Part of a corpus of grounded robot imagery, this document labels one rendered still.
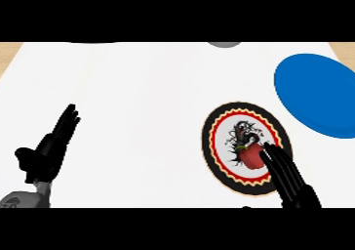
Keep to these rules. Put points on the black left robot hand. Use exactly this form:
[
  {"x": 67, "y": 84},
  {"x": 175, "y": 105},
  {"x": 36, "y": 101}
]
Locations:
[{"x": 46, "y": 153}]

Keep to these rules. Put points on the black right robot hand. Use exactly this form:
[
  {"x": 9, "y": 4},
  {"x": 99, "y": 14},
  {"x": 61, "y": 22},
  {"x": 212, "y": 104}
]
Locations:
[{"x": 287, "y": 175}]

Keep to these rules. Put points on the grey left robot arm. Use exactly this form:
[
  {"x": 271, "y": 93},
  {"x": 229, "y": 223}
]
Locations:
[{"x": 26, "y": 197}]

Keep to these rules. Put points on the red bell pepper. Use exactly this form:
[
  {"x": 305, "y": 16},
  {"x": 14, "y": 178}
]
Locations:
[{"x": 252, "y": 158}]

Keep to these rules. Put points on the black-rimmed patterned plate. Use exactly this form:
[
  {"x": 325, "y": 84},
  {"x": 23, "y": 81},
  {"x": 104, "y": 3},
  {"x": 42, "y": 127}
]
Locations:
[{"x": 223, "y": 140}]

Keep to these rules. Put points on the blue plate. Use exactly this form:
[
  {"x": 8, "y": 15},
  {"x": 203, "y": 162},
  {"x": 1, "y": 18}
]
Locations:
[{"x": 319, "y": 94}]

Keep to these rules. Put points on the grey round object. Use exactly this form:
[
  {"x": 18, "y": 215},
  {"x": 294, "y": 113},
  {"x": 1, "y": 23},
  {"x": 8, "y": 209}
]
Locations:
[{"x": 225, "y": 44}]

